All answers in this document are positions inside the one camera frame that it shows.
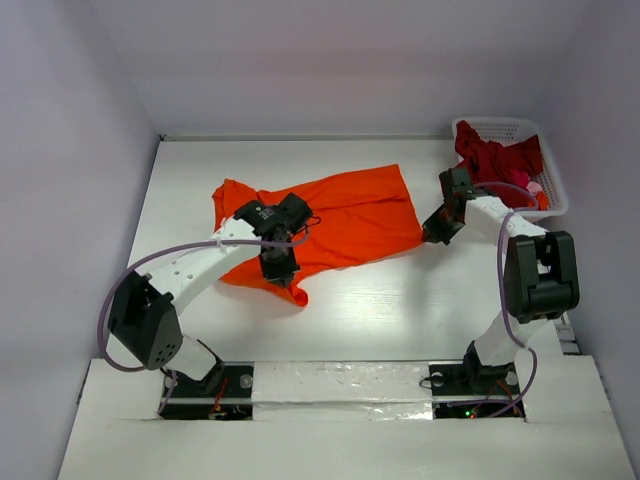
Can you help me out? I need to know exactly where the orange t shirt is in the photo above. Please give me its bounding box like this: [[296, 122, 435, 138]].
[[212, 164, 422, 307]]

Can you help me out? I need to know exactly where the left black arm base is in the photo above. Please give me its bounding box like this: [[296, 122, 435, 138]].
[[158, 362, 255, 421]]

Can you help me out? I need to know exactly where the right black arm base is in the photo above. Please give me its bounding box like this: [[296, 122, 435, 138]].
[[419, 362, 525, 420]]

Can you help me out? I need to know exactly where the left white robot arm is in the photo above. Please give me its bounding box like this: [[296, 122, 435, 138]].
[[98, 193, 313, 395]]

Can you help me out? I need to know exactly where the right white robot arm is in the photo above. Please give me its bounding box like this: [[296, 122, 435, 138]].
[[422, 168, 580, 392]]

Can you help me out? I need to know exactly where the dark red t shirt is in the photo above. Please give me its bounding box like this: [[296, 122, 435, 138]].
[[455, 121, 544, 185]]

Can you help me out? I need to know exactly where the pink cloth in basket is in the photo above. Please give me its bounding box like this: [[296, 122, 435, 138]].
[[511, 170, 543, 196]]

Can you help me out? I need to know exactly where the white plastic basket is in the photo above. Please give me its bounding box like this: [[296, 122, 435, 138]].
[[452, 116, 568, 220]]

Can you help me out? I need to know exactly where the small orange cloth in basket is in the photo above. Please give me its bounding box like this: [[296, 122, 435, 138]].
[[529, 191, 550, 211]]

